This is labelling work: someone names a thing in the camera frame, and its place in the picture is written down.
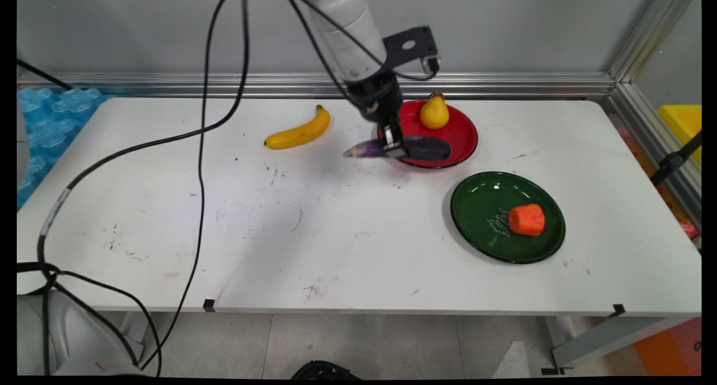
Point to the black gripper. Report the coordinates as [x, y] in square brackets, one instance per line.
[378, 96]

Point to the purple eggplant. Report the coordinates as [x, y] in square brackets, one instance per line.
[428, 148]

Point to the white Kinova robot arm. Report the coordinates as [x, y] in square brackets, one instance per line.
[347, 32]

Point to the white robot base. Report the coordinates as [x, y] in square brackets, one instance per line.
[73, 340]

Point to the yellow pear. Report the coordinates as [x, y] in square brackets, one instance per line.
[434, 111]

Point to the red round plate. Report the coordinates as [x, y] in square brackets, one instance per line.
[462, 130]

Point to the yellow banana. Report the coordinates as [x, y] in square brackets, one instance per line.
[299, 131]

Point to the green round plate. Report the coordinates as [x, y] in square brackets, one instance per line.
[482, 211]

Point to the orange carrot chunk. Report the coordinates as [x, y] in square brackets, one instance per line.
[527, 220]

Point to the black round object on floor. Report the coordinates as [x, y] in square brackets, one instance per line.
[325, 370]

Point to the black tape marker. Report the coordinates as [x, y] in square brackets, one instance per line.
[208, 305]
[618, 310]

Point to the yellow plastic bin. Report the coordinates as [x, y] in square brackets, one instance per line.
[684, 124]

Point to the grey table leg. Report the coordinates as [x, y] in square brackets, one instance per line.
[608, 337]

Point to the blue bubble wrap sheet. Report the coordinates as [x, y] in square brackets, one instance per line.
[45, 127]

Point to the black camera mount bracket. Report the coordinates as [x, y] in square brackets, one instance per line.
[420, 44]

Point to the horizontal aluminium frame rail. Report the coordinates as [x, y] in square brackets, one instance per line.
[504, 85]

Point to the side aluminium frame rail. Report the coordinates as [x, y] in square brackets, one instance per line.
[652, 141]

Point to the upright aluminium frame post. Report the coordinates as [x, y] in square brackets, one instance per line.
[652, 35]

